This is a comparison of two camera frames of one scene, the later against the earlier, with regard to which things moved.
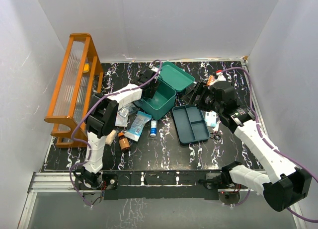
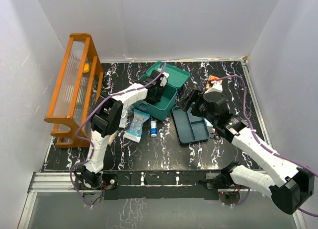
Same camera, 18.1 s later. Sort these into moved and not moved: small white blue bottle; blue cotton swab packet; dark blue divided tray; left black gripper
Moved: left black gripper
Not moved: dark blue divided tray; small white blue bottle; blue cotton swab packet
